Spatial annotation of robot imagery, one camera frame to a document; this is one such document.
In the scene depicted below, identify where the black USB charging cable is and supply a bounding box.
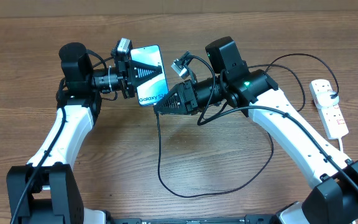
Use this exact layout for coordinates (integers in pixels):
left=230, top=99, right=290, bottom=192
left=155, top=53, right=340, bottom=198

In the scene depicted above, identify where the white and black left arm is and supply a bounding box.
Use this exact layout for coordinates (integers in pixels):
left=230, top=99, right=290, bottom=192
left=6, top=38, right=167, bottom=223

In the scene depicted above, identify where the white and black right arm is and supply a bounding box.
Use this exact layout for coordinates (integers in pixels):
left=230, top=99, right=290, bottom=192
left=154, top=36, right=358, bottom=223

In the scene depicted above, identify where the white charger plug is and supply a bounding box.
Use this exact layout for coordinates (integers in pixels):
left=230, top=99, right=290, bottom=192
left=314, top=91, right=339, bottom=109

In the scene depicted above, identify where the white power strip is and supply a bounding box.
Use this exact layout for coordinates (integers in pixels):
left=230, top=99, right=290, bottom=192
left=309, top=79, right=349, bottom=139

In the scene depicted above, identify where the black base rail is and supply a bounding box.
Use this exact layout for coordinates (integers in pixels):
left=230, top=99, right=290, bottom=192
left=106, top=214, right=279, bottom=224

